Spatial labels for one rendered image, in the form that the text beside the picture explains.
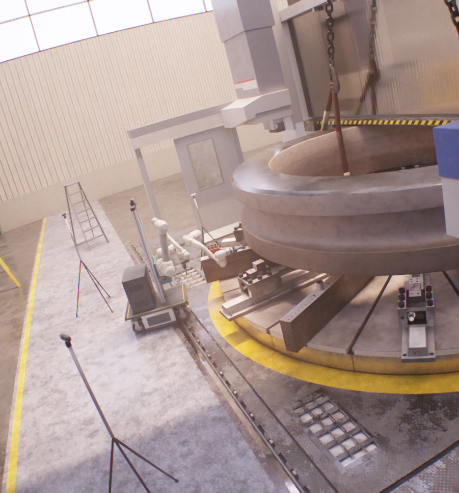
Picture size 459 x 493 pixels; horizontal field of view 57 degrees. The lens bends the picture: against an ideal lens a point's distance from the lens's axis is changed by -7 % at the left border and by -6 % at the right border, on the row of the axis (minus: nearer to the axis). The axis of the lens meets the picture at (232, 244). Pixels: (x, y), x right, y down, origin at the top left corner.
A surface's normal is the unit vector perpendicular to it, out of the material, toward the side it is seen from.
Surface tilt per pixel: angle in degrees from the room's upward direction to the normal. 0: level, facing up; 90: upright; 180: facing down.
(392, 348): 0
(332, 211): 90
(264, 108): 90
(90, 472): 0
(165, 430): 0
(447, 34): 90
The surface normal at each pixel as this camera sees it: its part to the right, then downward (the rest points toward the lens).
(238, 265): 0.04, 0.33
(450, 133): -0.90, 0.34
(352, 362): -0.52, 0.40
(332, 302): 0.71, 0.06
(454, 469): -0.24, -0.91
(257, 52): 0.36, 0.22
